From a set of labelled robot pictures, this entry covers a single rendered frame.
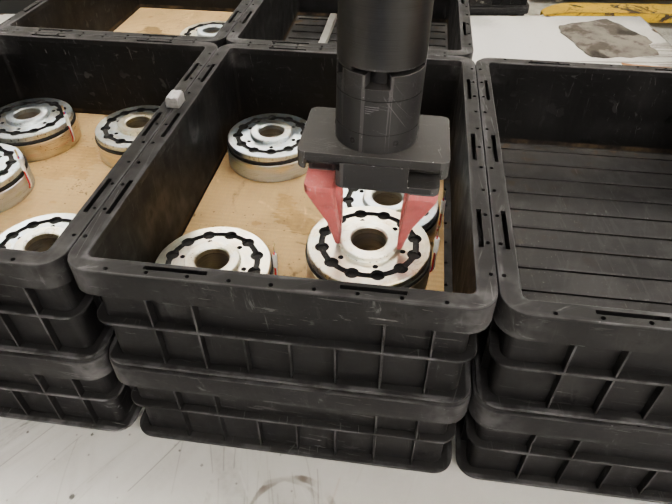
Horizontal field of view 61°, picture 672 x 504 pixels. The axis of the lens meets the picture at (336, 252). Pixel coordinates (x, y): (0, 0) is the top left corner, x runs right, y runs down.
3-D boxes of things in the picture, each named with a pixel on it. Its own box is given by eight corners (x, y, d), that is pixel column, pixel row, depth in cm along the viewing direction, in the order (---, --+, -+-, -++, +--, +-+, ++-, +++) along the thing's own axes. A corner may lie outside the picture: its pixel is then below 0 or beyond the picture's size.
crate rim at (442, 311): (494, 337, 38) (501, 312, 36) (67, 292, 41) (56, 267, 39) (471, 76, 67) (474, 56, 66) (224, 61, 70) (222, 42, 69)
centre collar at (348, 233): (397, 266, 45) (397, 261, 44) (335, 261, 45) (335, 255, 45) (399, 227, 48) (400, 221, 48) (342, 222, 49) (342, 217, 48)
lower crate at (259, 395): (451, 484, 51) (473, 410, 43) (134, 442, 54) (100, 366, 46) (448, 214, 81) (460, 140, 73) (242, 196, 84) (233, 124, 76)
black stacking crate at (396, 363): (468, 415, 44) (496, 316, 37) (106, 371, 47) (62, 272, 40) (458, 147, 73) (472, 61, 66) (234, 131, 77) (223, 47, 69)
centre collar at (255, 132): (286, 148, 64) (286, 143, 63) (244, 143, 64) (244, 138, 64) (297, 126, 67) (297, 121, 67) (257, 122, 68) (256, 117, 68)
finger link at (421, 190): (343, 213, 49) (346, 114, 43) (427, 221, 49) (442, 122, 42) (333, 266, 44) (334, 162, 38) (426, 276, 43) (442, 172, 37)
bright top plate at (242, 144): (303, 166, 62) (303, 162, 61) (215, 157, 63) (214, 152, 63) (323, 121, 69) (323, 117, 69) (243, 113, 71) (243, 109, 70)
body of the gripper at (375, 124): (312, 128, 44) (311, 31, 39) (445, 138, 43) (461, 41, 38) (296, 174, 39) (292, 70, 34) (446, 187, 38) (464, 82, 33)
